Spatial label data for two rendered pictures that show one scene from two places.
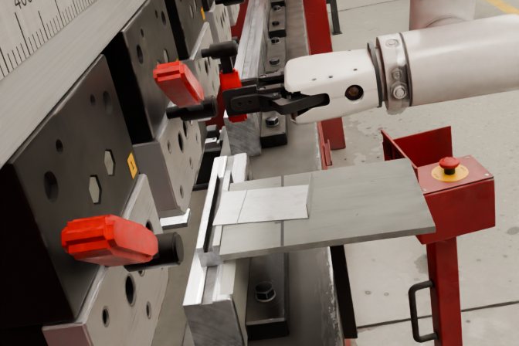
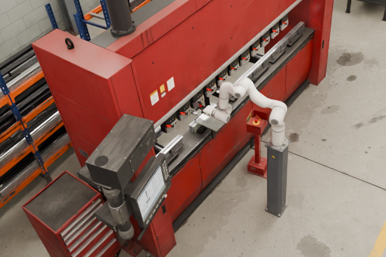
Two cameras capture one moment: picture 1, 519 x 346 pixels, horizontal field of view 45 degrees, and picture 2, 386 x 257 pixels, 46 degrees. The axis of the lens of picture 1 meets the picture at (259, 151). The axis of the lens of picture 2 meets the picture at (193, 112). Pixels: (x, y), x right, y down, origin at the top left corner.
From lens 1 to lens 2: 3.83 m
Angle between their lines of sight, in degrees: 35
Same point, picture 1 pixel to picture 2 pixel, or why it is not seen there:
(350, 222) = (210, 125)
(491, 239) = (315, 139)
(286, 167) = not seen: hidden behind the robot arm
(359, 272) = not seen: hidden behind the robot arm
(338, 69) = (208, 111)
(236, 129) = not seen: hidden behind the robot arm
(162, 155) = (181, 116)
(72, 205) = (168, 122)
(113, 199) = (172, 121)
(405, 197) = (219, 125)
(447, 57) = (217, 116)
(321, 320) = (205, 134)
